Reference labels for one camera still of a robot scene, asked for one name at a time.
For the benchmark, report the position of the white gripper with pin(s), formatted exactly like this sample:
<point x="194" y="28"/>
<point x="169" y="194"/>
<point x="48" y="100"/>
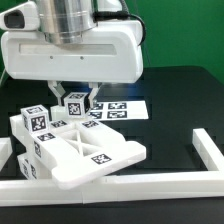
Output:
<point x="80" y="41"/>

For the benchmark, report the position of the white tagged cube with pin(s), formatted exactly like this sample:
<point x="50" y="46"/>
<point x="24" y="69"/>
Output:
<point x="35" y="118"/>
<point x="77" y="104"/>

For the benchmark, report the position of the white chair back frame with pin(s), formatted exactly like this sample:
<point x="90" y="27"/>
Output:
<point x="76" y="151"/>

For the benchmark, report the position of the white chair seat block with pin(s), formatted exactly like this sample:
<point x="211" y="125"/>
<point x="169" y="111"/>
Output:
<point x="42" y="172"/>

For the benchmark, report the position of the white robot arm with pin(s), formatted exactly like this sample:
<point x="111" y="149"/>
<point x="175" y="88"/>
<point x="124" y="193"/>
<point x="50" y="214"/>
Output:
<point x="92" y="41"/>

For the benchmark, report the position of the white block at left edge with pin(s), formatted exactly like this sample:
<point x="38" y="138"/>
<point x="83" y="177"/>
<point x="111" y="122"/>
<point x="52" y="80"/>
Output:
<point x="5" y="151"/>

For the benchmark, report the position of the white L-shaped fence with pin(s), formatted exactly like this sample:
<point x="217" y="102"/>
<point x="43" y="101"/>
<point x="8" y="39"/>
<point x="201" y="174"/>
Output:
<point x="207" y="183"/>

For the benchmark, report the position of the white marker base plate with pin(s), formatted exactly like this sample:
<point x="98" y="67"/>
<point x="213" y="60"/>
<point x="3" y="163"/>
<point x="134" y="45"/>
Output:
<point x="122" y="110"/>

